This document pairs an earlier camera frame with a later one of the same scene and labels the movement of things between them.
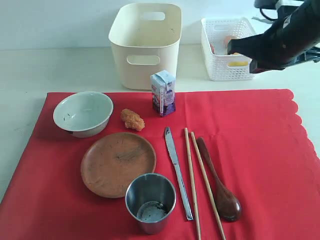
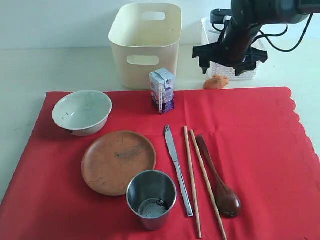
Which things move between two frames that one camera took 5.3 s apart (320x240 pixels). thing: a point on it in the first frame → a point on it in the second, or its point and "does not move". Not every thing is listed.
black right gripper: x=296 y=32 → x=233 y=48
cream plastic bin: x=145 y=38 does not move
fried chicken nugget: x=132 y=120 → x=217 y=82
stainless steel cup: x=150 y=198 does not move
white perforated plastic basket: x=220 y=65 does not move
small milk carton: x=163 y=88 does not move
